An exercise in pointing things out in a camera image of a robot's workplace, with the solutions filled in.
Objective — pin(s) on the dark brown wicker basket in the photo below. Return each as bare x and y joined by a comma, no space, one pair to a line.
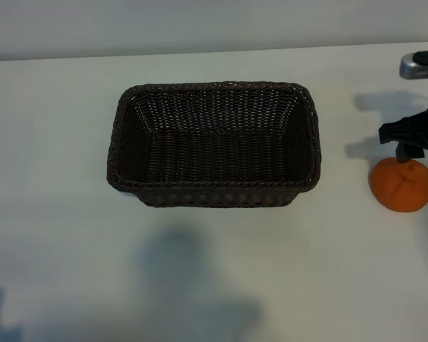
214,160

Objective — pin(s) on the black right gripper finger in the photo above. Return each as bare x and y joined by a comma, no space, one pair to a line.
410,151
406,131

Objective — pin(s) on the orange fruit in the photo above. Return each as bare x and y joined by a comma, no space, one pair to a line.
401,189

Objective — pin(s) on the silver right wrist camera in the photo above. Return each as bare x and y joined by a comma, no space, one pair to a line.
410,69

